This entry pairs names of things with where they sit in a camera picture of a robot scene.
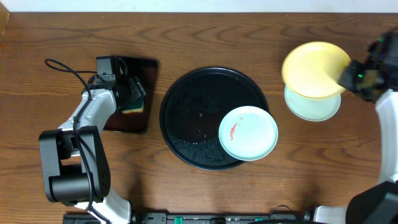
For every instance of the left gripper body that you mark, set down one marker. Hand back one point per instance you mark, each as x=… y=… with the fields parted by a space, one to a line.
x=135 y=90

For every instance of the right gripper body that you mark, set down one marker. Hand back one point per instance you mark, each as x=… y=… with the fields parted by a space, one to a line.
x=356 y=78

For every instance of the green yellow sponge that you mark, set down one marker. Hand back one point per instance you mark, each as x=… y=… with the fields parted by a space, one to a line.
x=136 y=107

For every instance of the yellow plate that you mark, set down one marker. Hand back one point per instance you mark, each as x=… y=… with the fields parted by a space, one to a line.
x=312 y=70

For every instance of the mint green plate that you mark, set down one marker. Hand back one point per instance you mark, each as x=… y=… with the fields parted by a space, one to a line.
x=248 y=133
x=310 y=109

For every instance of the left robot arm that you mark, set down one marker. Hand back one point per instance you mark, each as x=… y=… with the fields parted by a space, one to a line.
x=75 y=169

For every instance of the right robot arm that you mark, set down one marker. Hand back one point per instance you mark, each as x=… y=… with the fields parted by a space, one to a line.
x=377 y=202

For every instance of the dark rectangular tray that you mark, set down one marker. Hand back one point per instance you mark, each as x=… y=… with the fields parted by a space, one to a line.
x=135 y=118

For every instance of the round black tray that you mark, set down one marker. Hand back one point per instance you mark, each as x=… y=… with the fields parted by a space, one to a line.
x=193 y=108

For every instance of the wooden side panel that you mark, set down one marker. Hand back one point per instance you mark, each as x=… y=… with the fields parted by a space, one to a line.
x=4 y=18

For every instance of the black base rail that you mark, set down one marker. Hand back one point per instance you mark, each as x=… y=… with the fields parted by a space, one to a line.
x=163 y=218

